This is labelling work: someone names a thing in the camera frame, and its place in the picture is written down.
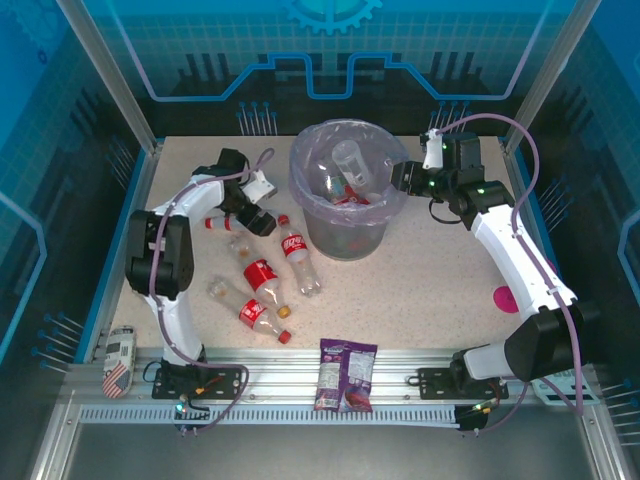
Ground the red label cola bottle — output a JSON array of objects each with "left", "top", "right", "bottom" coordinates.
[
  {"left": 276, "top": 214, "right": 324, "bottom": 300},
  {"left": 207, "top": 276, "right": 293, "bottom": 345},
  {"left": 327, "top": 140, "right": 374, "bottom": 206}
]

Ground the cola bottle orange cap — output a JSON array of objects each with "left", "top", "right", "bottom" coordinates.
[{"left": 227, "top": 237, "right": 293, "bottom": 320}]

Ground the purple plastic bin liner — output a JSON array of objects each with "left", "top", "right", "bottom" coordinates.
[{"left": 288, "top": 118, "right": 410, "bottom": 229}]

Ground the grey plastic bin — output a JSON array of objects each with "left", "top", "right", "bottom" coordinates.
[{"left": 288, "top": 118, "right": 410, "bottom": 261}]

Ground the pink disc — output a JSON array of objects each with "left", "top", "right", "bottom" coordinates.
[{"left": 492, "top": 285, "right": 520, "bottom": 315}]

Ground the purple snack packet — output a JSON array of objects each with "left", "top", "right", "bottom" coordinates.
[{"left": 313, "top": 337, "right": 379, "bottom": 414}]

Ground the flag print pouch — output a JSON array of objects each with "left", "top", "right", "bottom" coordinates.
[{"left": 102, "top": 324, "right": 137, "bottom": 400}]

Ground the teal calculator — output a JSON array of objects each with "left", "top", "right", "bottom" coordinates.
[{"left": 529, "top": 372, "right": 600, "bottom": 405}]

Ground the metal front panel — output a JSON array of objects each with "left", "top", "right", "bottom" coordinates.
[{"left": 29, "top": 419, "right": 616, "bottom": 480}]

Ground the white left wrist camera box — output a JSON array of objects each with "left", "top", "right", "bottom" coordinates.
[{"left": 242, "top": 169, "right": 279, "bottom": 204}]

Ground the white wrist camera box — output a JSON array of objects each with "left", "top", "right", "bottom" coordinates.
[
  {"left": 242, "top": 169, "right": 279, "bottom": 204},
  {"left": 418, "top": 128, "right": 446, "bottom": 171}
]

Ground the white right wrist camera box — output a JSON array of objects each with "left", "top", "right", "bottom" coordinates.
[{"left": 418, "top": 128, "right": 446, "bottom": 171}]

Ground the right aluminium side rail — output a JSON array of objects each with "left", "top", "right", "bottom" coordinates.
[{"left": 499, "top": 137, "right": 589, "bottom": 351}]

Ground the aluminium side rail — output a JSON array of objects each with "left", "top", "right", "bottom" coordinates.
[
  {"left": 499, "top": 137, "right": 589, "bottom": 351},
  {"left": 74, "top": 142, "right": 164, "bottom": 364}
]

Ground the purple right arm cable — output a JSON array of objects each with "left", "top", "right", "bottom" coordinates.
[{"left": 433, "top": 112, "right": 586, "bottom": 434}]

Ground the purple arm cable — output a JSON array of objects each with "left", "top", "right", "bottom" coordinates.
[
  {"left": 149, "top": 147, "right": 276, "bottom": 434},
  {"left": 433, "top": 112, "right": 586, "bottom": 434}
]

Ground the left aluminium side rail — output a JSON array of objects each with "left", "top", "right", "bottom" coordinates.
[{"left": 74, "top": 142, "right": 164, "bottom": 364}]

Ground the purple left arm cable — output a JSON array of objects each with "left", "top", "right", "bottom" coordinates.
[{"left": 149, "top": 147, "right": 276, "bottom": 434}]

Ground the aluminium front rail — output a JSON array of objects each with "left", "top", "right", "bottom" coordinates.
[{"left": 63, "top": 346, "right": 604, "bottom": 407}]

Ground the right aluminium frame post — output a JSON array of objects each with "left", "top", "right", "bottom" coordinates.
[{"left": 501, "top": 0, "right": 604, "bottom": 156}]

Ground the aluminium frame post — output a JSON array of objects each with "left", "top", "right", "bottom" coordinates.
[
  {"left": 501, "top": 0, "right": 604, "bottom": 156},
  {"left": 54, "top": 0, "right": 165, "bottom": 154}
]

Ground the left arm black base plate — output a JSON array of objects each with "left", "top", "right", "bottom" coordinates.
[{"left": 151, "top": 366, "right": 245, "bottom": 401}]

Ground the left aluminium frame post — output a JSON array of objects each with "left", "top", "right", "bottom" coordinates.
[{"left": 54, "top": 0, "right": 165, "bottom": 154}]

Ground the slotted grey cable duct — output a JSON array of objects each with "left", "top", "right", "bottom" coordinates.
[{"left": 78, "top": 403, "right": 462, "bottom": 427}]

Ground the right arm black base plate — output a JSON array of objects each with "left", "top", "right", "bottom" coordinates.
[{"left": 417, "top": 366, "right": 511, "bottom": 401}]

